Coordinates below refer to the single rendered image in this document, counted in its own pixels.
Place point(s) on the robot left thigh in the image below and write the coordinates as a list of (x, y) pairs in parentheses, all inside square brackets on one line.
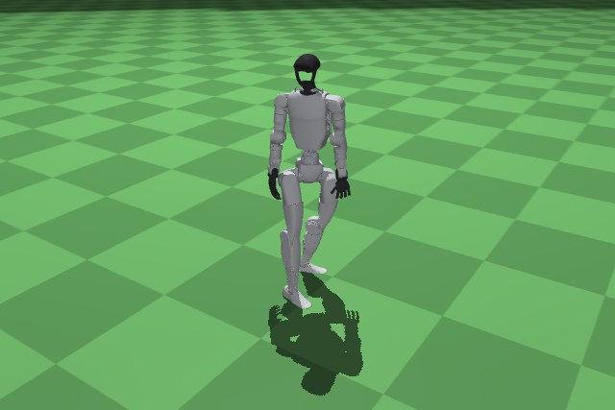
[(327, 203)]

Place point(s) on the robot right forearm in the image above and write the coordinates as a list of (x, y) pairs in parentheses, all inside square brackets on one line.
[(275, 156)]

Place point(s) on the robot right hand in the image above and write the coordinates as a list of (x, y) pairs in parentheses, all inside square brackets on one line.
[(272, 183)]

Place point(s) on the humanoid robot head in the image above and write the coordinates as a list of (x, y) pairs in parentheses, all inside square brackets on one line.
[(308, 63)]

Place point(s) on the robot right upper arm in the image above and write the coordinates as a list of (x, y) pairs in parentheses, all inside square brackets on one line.
[(278, 134)]

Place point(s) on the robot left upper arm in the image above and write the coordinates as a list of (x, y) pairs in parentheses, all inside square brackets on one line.
[(336, 105)]

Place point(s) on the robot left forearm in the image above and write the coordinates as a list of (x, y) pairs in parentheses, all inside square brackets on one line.
[(340, 157)]

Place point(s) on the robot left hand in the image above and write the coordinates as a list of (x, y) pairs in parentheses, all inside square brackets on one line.
[(341, 186)]

